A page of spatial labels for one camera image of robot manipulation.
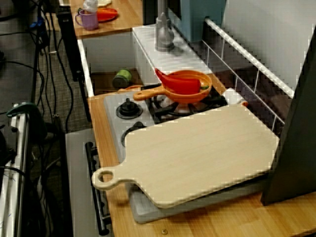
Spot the orange toy frying pan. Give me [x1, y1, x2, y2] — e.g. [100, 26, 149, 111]
[133, 70, 213, 104]

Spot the red toy chili pepper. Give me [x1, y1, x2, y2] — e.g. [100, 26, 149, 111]
[155, 68, 210, 96]

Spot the black burner grate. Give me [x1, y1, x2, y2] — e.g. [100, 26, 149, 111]
[142, 82, 229, 124]

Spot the black stove knob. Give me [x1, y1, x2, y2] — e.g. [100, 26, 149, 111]
[116, 98, 144, 120]
[120, 120, 149, 146]

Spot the grey toy stove plate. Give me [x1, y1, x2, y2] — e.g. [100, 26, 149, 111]
[103, 92, 267, 225]

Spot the light wooden cutting board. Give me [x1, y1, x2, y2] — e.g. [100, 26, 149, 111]
[91, 103, 281, 210]

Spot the green toy can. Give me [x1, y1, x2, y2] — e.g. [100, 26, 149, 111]
[112, 69, 133, 89]

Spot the white cloth piece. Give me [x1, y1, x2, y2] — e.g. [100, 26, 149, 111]
[222, 87, 244, 106]

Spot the white toy sink unit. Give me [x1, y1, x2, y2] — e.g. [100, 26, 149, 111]
[78, 23, 213, 98]

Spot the grey toy faucet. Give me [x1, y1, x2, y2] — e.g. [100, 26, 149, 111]
[154, 0, 182, 52]

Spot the dark tiled backsplash panel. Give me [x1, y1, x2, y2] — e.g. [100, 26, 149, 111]
[202, 17, 296, 138]

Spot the white toy oven door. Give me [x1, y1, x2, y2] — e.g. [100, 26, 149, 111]
[65, 129, 114, 237]

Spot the teal blue box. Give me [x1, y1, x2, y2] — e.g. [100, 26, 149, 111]
[179, 0, 227, 42]

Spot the red plastic plate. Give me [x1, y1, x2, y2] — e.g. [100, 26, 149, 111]
[96, 7, 119, 23]

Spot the purple plastic cup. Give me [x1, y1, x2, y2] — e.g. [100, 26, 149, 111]
[75, 9, 99, 31]

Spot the black upright bar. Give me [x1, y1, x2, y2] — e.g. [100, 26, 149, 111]
[57, 6, 84, 82]

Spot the wooden toy kitchen countertop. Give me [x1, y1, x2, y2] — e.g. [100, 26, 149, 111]
[87, 73, 316, 237]

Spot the white soft toy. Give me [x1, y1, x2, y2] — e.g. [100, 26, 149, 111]
[82, 0, 99, 12]

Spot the dark upright panel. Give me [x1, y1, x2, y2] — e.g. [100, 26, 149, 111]
[260, 24, 316, 207]

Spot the black cable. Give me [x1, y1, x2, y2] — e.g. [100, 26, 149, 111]
[0, 60, 46, 117]
[49, 9, 75, 133]

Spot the black oven door handle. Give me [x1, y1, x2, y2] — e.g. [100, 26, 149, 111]
[85, 141, 111, 236]

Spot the aluminium frame profile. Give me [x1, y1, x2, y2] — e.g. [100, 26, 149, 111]
[0, 103, 32, 237]

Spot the blue cable connector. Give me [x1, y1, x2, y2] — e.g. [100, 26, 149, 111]
[29, 20, 44, 30]

